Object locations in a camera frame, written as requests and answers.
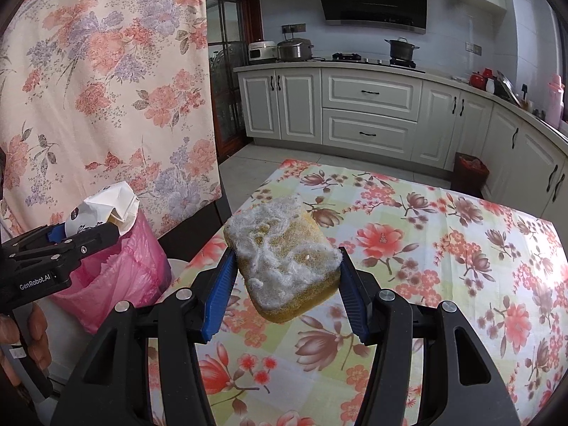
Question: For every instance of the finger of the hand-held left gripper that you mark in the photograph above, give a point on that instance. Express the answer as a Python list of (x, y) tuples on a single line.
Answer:
[(57, 233), (95, 238)]

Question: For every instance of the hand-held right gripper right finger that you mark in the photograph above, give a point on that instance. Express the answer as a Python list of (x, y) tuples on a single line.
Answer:
[(355, 306)]

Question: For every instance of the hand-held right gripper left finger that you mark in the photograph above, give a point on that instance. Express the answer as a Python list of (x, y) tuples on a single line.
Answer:
[(219, 301)]

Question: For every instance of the white paper carton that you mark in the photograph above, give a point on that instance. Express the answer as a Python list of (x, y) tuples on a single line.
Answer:
[(102, 208)]

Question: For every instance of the bin with pink bag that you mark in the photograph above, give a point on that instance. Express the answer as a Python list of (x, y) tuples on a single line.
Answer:
[(133, 266)]

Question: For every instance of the yellow sponge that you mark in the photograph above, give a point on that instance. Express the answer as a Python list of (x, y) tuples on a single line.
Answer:
[(284, 275)]

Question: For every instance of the person's left hand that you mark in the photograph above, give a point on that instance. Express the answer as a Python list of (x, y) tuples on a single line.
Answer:
[(39, 337)]

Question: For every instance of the white stool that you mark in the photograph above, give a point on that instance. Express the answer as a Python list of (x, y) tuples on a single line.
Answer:
[(62, 341)]

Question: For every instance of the black metal stand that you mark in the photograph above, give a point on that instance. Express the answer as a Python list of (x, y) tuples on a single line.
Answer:
[(222, 213)]

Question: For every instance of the floral tablecloth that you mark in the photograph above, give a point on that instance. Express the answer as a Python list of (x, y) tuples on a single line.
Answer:
[(443, 239)]

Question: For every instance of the floral curtain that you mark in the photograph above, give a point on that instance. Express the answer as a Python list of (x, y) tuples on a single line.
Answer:
[(111, 75)]

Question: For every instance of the dark bin with red bag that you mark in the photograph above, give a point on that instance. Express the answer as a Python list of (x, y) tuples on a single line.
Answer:
[(470, 177)]

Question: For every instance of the white lower cabinets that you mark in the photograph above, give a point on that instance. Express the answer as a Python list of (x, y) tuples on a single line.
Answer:
[(368, 128)]

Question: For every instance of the wooden glass door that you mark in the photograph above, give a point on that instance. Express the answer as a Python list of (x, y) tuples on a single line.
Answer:
[(228, 84)]

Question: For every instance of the black gas stove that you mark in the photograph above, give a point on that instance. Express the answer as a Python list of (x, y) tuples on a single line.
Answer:
[(348, 57)]

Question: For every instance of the white kitchen appliance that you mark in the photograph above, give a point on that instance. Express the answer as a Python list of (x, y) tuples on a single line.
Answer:
[(262, 52)]

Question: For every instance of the red kettle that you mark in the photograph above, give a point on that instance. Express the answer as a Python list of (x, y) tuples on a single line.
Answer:
[(478, 80)]

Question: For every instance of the small white bottle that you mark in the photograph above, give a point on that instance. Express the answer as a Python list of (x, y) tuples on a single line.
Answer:
[(491, 86)]

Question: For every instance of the black cooking pot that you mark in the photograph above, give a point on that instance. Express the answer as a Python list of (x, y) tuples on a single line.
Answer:
[(401, 51)]

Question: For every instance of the silver rice cooker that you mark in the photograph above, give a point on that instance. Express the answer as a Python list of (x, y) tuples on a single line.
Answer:
[(295, 51)]

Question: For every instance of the metal pot lid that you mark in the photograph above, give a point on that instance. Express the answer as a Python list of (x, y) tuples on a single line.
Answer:
[(508, 88)]

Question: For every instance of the pink thermos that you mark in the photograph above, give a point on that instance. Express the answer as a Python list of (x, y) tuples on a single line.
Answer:
[(554, 104)]

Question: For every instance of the wall socket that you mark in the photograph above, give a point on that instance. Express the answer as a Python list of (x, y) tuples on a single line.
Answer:
[(473, 49), (293, 28)]

